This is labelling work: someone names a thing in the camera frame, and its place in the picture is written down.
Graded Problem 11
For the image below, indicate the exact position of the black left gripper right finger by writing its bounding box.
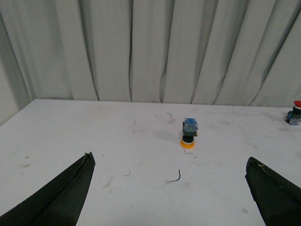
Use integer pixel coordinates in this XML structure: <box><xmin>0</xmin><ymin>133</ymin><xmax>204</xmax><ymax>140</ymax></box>
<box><xmin>245</xmin><ymin>157</ymin><xmax>301</xmax><ymax>226</ymax></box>

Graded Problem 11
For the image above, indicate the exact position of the red push button switch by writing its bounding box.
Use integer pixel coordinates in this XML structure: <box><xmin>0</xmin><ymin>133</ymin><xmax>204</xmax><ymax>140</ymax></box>
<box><xmin>285</xmin><ymin>100</ymin><xmax>301</xmax><ymax>125</ymax></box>

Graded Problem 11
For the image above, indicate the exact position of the white pleated curtain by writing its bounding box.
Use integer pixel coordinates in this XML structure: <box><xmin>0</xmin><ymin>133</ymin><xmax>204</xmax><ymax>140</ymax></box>
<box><xmin>0</xmin><ymin>0</ymin><xmax>301</xmax><ymax>123</ymax></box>

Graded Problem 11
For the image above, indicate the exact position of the curved black wire scrap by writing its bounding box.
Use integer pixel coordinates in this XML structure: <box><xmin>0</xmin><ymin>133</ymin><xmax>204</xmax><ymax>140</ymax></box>
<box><xmin>165</xmin><ymin>169</ymin><xmax>181</xmax><ymax>184</ymax></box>

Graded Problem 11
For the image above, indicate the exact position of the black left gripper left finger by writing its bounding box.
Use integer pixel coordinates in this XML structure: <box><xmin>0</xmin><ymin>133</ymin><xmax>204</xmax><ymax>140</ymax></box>
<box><xmin>0</xmin><ymin>153</ymin><xmax>95</xmax><ymax>226</ymax></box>

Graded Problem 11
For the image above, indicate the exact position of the yellow push button switch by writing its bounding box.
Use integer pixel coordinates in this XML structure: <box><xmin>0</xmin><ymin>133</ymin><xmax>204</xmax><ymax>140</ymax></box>
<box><xmin>180</xmin><ymin>118</ymin><xmax>198</xmax><ymax>149</ymax></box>

